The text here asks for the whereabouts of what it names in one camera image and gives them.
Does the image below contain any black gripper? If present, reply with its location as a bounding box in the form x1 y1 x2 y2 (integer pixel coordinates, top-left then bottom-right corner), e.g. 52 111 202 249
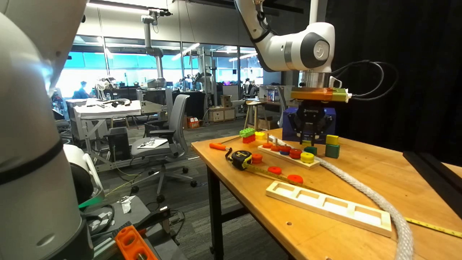
295 101 331 143

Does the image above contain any small yellow block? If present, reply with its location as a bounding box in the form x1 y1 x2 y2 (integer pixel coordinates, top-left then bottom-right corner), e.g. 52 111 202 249
302 140 312 148

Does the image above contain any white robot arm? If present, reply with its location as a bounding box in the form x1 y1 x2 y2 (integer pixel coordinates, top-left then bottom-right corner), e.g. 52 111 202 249
0 0 94 260

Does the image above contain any teal round block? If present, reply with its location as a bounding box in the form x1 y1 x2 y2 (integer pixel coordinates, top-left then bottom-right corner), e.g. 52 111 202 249
305 146 318 156

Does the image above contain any yellow block on green stack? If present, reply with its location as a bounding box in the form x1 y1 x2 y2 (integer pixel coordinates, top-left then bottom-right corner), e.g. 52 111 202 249
326 135 339 145

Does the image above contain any orange cylinder block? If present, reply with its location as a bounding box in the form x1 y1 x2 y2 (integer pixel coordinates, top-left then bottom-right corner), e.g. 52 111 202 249
251 153 263 165

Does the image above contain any white peg board with rings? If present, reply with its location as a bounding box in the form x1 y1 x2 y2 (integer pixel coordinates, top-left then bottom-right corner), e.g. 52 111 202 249
259 143 319 168

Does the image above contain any yellow lego brick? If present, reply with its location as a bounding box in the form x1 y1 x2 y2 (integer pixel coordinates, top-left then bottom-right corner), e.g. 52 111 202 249
256 132 267 142

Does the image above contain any red disc right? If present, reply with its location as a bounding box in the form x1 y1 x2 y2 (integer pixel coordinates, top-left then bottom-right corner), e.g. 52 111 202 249
287 175 303 185

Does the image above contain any red disc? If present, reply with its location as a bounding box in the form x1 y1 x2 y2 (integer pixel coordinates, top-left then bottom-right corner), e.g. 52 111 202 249
287 175 303 185
267 166 282 175

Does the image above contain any red disc left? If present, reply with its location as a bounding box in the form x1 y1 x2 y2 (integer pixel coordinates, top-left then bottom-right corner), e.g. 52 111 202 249
267 166 282 175

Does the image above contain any green lego brick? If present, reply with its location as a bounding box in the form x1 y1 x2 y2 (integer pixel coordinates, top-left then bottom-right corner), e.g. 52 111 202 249
240 127 256 137

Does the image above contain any red lego brick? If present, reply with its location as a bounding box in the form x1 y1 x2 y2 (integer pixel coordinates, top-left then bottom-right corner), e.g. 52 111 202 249
243 135 256 143

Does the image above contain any wooden dowel stick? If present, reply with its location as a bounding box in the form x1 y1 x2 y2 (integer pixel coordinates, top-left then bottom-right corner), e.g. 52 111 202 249
247 166 289 184

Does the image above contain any black tape measure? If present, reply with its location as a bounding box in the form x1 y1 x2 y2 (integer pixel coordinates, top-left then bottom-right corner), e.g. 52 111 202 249
225 149 253 171

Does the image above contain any white wooden slotted tray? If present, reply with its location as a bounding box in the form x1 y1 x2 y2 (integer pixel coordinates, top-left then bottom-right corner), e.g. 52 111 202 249
266 181 393 237

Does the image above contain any long black bar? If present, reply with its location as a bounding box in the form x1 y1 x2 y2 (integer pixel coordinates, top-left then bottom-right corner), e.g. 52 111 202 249
403 152 462 218

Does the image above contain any grey office chair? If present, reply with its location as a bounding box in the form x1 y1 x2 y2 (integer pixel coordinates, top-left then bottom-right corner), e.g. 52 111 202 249
131 94 198 202

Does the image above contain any orange tool foreground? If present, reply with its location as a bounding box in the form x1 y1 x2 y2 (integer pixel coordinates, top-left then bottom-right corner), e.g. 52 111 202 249
116 226 159 260

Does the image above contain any wrist camera with wood mount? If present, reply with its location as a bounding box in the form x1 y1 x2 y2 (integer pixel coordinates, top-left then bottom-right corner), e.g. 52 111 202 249
292 88 351 103

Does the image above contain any orange handled screwdriver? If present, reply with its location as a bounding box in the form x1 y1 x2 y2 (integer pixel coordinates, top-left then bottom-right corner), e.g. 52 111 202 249
208 137 240 150

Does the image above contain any white rope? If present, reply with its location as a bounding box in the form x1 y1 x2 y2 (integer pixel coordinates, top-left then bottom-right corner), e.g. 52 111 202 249
267 135 416 260

